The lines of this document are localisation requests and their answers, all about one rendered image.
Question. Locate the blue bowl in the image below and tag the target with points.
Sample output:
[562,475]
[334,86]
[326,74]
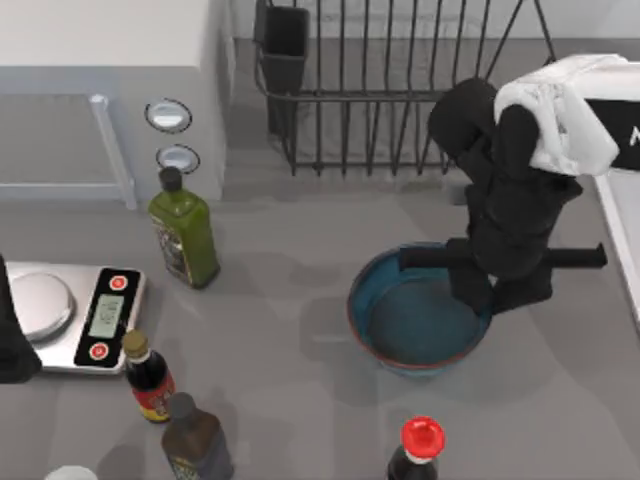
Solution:
[400,340]

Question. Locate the dark bottle with red cap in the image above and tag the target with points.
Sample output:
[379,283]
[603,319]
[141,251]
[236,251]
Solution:
[422,440]

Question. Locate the green bottle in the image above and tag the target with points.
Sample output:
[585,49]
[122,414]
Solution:
[187,235]

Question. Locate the black cutlery holder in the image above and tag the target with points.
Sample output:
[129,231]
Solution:
[282,45]

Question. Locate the brown bottle with grey cap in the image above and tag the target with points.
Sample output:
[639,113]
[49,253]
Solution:
[197,445]

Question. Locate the round silver microwave knob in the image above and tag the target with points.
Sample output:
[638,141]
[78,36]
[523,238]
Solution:
[168,116]
[177,157]

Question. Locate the dark bottle with red label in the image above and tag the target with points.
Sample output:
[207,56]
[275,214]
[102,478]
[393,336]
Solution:
[150,380]

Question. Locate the silver kitchen scale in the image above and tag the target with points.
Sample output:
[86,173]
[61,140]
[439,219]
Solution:
[60,310]

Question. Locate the white bottle cap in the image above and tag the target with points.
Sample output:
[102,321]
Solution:
[71,473]

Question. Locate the pale microwave oven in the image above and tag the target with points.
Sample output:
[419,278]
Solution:
[100,40]

